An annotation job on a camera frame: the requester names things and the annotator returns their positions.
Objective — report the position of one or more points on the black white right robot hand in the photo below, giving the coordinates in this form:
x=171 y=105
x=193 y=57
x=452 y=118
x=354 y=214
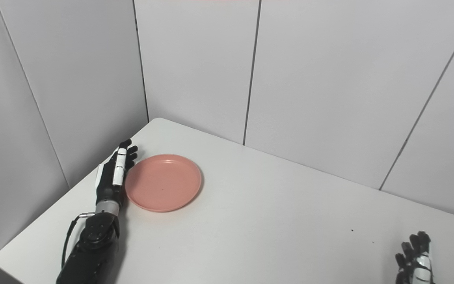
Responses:
x=418 y=264

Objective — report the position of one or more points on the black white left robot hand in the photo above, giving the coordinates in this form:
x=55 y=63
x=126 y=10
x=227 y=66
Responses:
x=108 y=185

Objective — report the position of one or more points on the pink round plate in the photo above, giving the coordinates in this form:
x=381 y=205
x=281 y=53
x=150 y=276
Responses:
x=164 y=183

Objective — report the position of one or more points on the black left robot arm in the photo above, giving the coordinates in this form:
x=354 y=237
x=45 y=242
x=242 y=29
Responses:
x=89 y=252

